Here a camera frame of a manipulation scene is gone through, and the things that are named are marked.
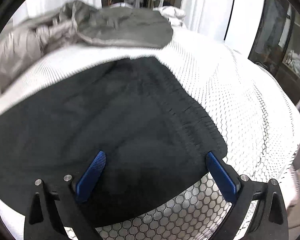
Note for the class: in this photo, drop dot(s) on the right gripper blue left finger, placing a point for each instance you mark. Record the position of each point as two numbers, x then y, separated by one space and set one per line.
85 183

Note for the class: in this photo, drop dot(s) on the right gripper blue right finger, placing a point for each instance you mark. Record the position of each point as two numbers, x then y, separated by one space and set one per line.
224 176

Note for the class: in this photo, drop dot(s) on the black pants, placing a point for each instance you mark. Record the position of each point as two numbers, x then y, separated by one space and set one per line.
155 137

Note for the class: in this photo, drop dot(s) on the white honeycomb mattress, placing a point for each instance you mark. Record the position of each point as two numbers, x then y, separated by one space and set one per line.
259 123

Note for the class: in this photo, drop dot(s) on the glass door wardrobe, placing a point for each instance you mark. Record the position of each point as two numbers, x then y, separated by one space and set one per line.
276 47

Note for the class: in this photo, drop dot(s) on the grey duvet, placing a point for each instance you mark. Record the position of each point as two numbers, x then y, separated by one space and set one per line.
77 22

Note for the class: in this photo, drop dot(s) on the white office chair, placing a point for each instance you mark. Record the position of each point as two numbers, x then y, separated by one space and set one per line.
157 3

